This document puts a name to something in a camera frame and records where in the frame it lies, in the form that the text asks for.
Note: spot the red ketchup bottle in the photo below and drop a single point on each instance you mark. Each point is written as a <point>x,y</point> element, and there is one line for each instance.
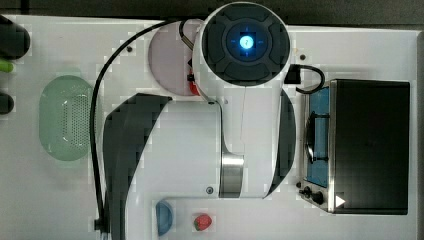
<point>192,85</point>

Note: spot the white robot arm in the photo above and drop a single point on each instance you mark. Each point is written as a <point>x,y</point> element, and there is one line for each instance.
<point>236,139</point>

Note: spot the pale pink plate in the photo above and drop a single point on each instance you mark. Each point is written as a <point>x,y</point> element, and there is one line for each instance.
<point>170,58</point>

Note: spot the red toy strawberry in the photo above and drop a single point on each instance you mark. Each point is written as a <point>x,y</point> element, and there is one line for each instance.
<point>202,222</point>

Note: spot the blue cup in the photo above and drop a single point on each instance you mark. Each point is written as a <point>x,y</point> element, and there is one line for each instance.
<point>164,214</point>

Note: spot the black toaster oven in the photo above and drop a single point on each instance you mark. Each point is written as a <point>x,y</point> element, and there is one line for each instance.
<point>356,147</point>

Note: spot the green perforated colander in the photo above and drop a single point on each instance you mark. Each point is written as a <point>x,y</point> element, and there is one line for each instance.
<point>64,118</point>

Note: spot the small black round object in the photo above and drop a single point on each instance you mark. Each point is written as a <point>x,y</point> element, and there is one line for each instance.
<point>6,103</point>

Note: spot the black cylinder container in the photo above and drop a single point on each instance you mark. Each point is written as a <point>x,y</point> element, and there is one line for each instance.
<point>14,39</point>

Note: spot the green toy fruit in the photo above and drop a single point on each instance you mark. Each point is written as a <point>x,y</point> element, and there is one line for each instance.
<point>6,66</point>

